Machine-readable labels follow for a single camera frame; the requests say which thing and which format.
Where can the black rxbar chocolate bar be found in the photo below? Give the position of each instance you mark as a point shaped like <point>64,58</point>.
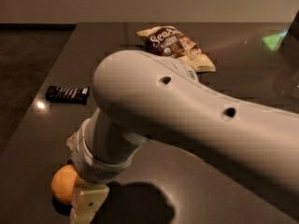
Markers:
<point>67,95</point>

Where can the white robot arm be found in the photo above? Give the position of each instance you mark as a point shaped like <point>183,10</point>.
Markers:
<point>143,98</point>

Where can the brown and cream chip bag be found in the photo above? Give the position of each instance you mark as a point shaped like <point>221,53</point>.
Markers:
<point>168,41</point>

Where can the orange fruit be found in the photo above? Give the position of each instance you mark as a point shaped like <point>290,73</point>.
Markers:
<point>63,183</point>

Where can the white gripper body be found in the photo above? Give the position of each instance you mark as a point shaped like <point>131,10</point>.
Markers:
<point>91,166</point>

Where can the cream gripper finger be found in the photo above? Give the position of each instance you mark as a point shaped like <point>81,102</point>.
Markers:
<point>72,141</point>
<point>86,201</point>

